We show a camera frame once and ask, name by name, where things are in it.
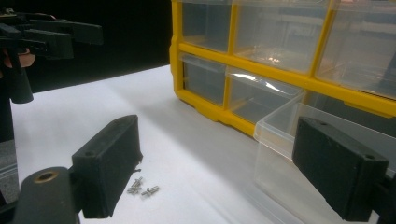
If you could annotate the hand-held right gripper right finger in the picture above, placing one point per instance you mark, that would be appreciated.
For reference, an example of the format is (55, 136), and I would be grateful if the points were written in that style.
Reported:
(339, 168)

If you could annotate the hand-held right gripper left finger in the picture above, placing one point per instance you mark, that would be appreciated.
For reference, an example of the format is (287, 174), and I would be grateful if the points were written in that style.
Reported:
(106, 168)

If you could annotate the small metal screw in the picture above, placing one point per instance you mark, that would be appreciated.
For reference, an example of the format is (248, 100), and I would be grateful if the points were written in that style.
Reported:
(138, 181)
(150, 190)
(133, 190)

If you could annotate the clear plastic drawer bin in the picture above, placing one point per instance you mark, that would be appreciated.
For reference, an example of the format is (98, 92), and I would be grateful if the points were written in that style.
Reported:
(274, 137)

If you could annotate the yellow black organizer cabinet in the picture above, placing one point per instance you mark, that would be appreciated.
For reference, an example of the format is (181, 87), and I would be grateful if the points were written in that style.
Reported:
(264, 67)

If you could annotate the black curtain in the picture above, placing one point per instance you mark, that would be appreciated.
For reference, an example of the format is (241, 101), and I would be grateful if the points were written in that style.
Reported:
(134, 37)

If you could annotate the white table cover sheet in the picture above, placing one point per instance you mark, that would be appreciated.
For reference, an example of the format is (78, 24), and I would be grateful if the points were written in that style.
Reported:
(186, 155)

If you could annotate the rows of clear drawers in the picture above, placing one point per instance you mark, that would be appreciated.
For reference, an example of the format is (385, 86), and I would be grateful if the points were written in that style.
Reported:
(205, 25)

